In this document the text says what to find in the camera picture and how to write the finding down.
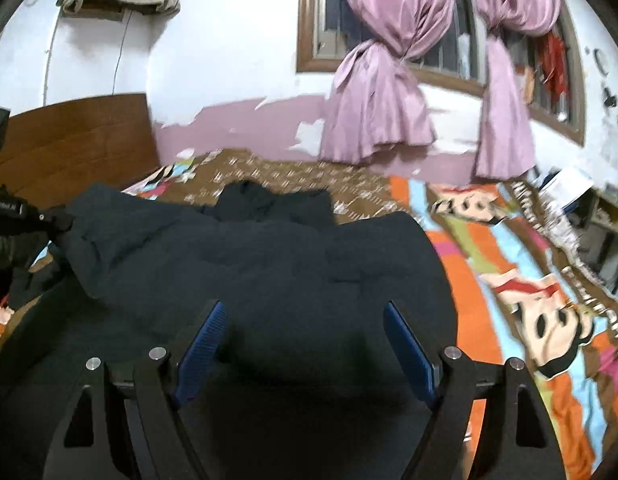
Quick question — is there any black puffer jacket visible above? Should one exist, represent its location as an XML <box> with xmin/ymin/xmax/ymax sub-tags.
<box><xmin>0</xmin><ymin>181</ymin><xmax>458</xmax><ymax>479</ymax></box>

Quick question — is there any brown wooden headboard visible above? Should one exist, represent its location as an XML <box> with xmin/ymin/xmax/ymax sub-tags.
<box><xmin>0</xmin><ymin>93</ymin><xmax>160</xmax><ymax>208</ymax></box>

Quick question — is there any colourful cartoon bed blanket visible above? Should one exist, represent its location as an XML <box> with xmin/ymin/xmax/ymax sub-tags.
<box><xmin>0</xmin><ymin>150</ymin><xmax>618</xmax><ymax>479</ymax></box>

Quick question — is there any red item hanging at window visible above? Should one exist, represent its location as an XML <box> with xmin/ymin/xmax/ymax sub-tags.
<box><xmin>537</xmin><ymin>32</ymin><xmax>568</xmax><ymax>105</ymax></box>

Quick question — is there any pink satin left curtain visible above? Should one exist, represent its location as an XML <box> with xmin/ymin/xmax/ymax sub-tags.
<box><xmin>320</xmin><ymin>0</ymin><xmax>455</xmax><ymax>165</ymax></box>

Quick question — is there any pink satin curtain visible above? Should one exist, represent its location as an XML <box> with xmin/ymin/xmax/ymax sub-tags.
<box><xmin>320</xmin><ymin>0</ymin><xmax>455</xmax><ymax>165</ymax></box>
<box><xmin>475</xmin><ymin>0</ymin><xmax>562</xmax><ymax>180</ymax></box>

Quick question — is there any pink satin right curtain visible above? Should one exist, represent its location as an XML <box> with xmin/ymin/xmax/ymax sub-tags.
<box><xmin>475</xmin><ymin>0</ymin><xmax>562</xmax><ymax>180</ymax></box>

